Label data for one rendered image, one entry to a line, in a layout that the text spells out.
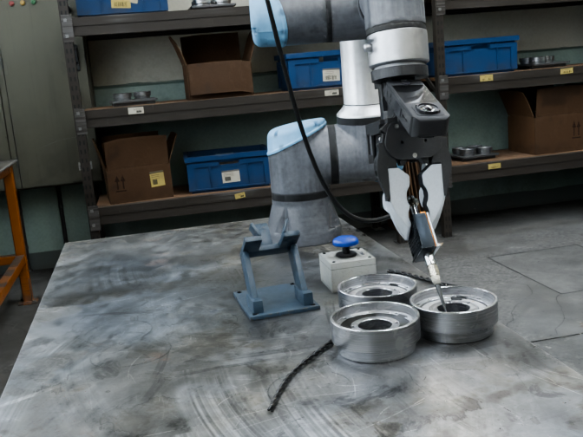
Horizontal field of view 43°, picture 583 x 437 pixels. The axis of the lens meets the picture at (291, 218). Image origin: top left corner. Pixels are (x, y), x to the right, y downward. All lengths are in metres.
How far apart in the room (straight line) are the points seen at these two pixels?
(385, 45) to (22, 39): 3.85
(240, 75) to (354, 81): 2.98
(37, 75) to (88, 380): 3.81
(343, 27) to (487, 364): 0.48
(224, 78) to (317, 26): 3.32
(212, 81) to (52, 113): 0.99
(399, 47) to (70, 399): 0.55
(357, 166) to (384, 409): 0.72
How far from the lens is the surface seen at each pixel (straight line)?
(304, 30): 1.02
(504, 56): 4.92
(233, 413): 0.76
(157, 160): 4.35
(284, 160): 1.38
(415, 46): 0.92
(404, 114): 0.85
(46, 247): 4.97
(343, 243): 1.10
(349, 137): 1.38
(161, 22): 4.26
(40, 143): 4.64
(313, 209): 1.39
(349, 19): 1.02
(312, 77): 4.47
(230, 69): 4.34
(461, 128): 5.34
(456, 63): 4.77
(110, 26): 4.25
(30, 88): 4.63
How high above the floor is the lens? 1.13
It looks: 12 degrees down
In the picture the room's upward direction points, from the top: 5 degrees counter-clockwise
